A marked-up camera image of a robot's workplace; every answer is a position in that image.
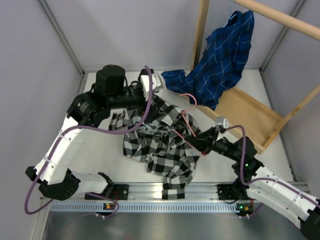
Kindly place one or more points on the wooden clothes rack frame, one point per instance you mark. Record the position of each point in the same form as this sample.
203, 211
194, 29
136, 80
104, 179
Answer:
261, 122

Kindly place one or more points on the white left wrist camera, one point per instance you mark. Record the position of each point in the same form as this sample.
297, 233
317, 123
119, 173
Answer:
157, 82

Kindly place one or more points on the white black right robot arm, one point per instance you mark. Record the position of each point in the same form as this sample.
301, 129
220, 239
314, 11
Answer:
255, 181

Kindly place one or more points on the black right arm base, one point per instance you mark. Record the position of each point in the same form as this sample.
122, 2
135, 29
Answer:
227, 193

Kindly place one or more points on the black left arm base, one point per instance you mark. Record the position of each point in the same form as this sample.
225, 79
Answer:
113, 191

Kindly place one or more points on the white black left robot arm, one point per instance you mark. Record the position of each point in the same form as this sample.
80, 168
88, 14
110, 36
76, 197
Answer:
110, 91

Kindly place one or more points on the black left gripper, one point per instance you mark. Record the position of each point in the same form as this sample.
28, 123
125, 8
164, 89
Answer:
142, 100

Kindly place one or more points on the black white checkered shirt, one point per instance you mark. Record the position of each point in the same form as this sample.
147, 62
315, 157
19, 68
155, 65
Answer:
163, 152

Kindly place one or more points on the slotted grey cable duct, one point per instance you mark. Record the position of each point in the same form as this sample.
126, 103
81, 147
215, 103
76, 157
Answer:
152, 207

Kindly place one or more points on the aluminium mounting rail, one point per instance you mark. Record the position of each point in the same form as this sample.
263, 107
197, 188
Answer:
153, 191

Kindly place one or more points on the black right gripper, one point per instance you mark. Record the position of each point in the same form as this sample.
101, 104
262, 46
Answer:
203, 141

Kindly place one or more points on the blue plaid shirt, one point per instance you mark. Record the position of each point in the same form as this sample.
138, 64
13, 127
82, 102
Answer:
222, 63

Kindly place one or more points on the light blue hanger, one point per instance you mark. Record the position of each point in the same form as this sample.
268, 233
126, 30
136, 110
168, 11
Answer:
232, 17

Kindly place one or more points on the pink wire hanger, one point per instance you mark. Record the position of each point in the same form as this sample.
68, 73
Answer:
183, 114

